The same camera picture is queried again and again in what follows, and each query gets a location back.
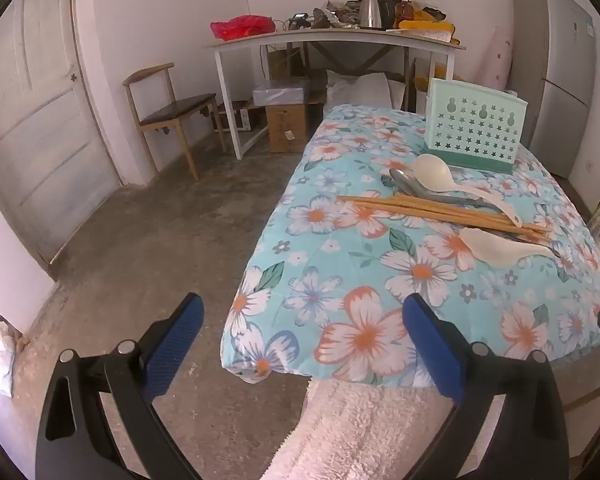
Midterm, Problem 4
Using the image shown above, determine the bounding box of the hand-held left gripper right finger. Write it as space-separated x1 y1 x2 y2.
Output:
402 292 572 480

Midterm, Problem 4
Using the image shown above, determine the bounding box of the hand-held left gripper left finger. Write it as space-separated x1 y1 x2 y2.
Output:
35 292 205 480

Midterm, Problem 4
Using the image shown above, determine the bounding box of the white rice paddle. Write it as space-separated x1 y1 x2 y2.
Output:
459 227 556 267

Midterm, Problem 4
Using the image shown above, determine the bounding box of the bundle of wooden chopsticks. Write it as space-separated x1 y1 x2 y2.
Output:
336 194 553 241

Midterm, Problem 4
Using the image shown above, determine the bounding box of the metal spoon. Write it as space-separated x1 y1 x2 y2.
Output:
402 182 487 209
389 167 481 207

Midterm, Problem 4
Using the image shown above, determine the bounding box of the white plastic ladle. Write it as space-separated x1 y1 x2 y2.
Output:
412 154 523 227

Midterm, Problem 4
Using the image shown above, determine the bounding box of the green star-cutout utensil holder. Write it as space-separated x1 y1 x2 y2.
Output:
422 77 529 176

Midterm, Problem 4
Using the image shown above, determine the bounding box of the white fluffy blanket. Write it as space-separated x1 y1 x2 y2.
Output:
260 377 463 480

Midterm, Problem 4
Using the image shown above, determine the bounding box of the floral blue bed sheet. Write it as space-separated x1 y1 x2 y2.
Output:
220 104 600 388

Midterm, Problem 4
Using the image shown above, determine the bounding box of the metal-edged case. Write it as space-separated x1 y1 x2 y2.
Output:
211 100 261 134

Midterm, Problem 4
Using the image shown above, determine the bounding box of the wooden chair with dark seat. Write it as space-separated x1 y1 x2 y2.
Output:
123 62 228 182

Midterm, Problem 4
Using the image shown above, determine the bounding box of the brown cardboard box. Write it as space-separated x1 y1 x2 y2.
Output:
266 102 309 154

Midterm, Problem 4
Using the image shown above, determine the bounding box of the white panel door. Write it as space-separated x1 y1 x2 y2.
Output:
0 0 122 267

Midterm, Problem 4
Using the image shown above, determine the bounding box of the grey refrigerator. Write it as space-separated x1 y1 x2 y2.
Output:
510 0 597 179

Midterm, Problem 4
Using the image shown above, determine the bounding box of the white pillow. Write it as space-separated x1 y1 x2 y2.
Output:
325 70 406 112

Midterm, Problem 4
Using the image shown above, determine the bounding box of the plastic-wrapped grey box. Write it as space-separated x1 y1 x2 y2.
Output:
252 78 311 107

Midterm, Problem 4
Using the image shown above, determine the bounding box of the pink patterned board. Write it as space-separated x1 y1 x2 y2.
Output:
482 27 514 92

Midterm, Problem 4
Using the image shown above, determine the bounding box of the yellow bag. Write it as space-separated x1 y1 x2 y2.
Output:
397 7 463 44

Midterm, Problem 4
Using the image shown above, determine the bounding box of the red plastic bag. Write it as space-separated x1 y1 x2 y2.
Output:
210 15 276 40

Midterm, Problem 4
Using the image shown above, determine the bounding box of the white-legged long table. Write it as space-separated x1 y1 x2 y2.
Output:
203 26 467 161

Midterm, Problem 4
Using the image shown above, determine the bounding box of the steel electric kettle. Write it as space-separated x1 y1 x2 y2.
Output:
358 0 396 30

